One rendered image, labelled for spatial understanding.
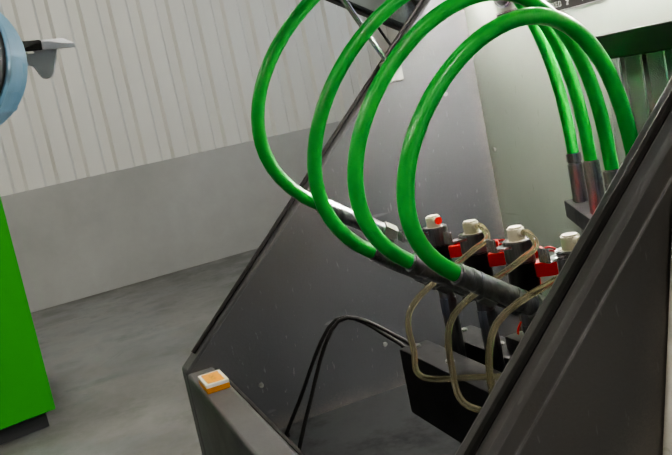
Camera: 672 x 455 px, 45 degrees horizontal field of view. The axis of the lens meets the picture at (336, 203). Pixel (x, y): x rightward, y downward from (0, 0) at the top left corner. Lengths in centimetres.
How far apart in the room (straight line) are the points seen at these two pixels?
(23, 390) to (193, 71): 415
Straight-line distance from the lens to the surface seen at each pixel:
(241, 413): 98
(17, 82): 44
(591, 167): 92
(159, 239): 748
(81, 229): 734
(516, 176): 127
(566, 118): 100
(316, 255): 120
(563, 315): 59
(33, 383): 419
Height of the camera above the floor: 129
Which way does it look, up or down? 8 degrees down
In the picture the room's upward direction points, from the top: 12 degrees counter-clockwise
